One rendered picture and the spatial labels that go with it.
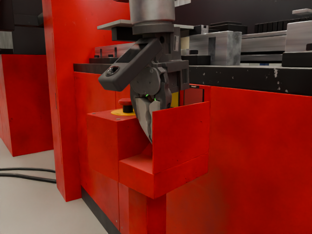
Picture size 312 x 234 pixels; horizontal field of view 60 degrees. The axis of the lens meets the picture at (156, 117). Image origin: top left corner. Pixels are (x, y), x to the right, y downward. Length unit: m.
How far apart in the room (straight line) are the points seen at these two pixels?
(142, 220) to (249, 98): 0.34
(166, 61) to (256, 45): 0.62
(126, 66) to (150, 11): 0.09
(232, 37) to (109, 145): 0.48
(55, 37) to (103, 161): 1.22
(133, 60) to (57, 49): 1.29
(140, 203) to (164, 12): 0.37
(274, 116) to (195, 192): 0.34
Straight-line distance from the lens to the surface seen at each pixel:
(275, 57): 1.02
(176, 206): 0.89
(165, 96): 0.44
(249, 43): 1.08
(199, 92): 0.55
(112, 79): 0.41
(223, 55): 0.82
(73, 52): 1.72
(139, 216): 0.60
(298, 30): 0.69
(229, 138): 0.65
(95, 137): 0.56
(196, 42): 0.90
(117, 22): 0.81
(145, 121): 0.49
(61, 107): 1.72
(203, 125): 0.53
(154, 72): 0.45
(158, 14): 0.45
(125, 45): 1.33
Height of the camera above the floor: 0.89
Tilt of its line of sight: 12 degrees down
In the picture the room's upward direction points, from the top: straight up
